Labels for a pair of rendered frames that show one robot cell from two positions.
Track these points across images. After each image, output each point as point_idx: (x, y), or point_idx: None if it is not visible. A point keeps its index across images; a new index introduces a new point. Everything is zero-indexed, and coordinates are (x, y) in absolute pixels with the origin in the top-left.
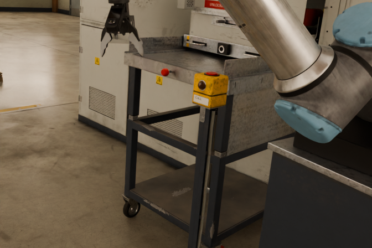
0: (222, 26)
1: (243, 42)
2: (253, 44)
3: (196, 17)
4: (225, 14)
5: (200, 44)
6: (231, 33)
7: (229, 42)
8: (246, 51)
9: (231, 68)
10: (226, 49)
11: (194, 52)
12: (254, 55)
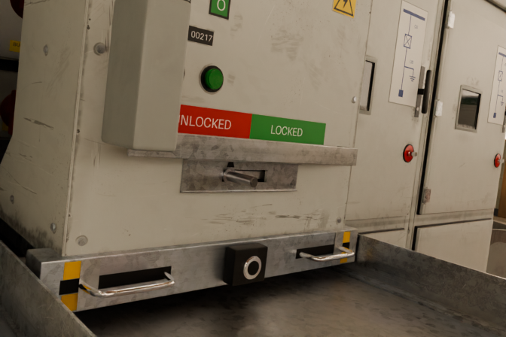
0: (227, 192)
1: (282, 227)
2: None
3: (103, 174)
4: (269, 155)
5: (175, 280)
6: (251, 208)
7: (250, 239)
8: (299, 249)
9: None
10: (263, 263)
11: (111, 323)
12: (345, 253)
